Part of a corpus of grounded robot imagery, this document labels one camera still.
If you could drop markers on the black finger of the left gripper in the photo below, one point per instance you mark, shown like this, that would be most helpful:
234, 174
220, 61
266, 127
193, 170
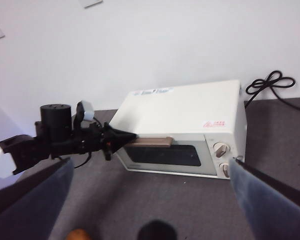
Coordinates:
121, 135
118, 145

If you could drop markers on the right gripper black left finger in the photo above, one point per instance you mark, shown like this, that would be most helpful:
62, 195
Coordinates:
27, 212

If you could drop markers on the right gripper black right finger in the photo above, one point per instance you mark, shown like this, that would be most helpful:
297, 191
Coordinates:
270, 210

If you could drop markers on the beige oven knob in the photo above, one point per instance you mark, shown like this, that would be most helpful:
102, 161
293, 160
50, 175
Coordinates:
221, 149
225, 169

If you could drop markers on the white toaster oven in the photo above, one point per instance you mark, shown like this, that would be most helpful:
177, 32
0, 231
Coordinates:
177, 107

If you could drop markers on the brown potato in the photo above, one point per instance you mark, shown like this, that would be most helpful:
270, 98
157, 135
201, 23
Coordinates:
77, 235

